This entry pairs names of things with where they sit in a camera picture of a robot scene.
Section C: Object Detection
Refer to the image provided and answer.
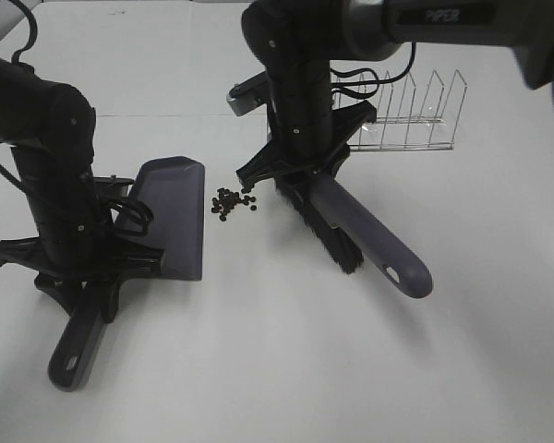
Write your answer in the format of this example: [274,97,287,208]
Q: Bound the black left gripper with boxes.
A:
[0,173,167,325]

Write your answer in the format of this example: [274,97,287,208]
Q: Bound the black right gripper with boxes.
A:
[235,59,378,195]

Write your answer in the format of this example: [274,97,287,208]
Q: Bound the pile of coffee beans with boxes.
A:
[211,187,258,222]

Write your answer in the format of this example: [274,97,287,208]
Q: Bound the grey hand brush black bristles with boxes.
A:
[275,173,433,298]

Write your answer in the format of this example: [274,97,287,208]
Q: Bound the grey plastic dustpan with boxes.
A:
[48,156,205,391]

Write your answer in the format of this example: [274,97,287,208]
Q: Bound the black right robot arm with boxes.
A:
[237,1,554,186]

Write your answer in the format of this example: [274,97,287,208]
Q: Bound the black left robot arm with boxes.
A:
[0,58,163,323]

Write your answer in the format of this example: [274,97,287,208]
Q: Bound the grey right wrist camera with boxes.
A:
[226,72,271,116]

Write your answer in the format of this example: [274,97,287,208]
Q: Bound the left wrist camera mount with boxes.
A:
[94,174,135,198]

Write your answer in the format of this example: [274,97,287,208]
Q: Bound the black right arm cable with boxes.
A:
[327,41,419,101]

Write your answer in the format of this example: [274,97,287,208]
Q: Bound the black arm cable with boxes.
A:
[327,41,419,101]
[0,0,39,195]

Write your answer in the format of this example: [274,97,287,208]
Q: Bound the metal wire rack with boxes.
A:
[331,68,468,152]

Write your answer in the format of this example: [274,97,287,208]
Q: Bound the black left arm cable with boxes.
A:
[0,0,39,195]

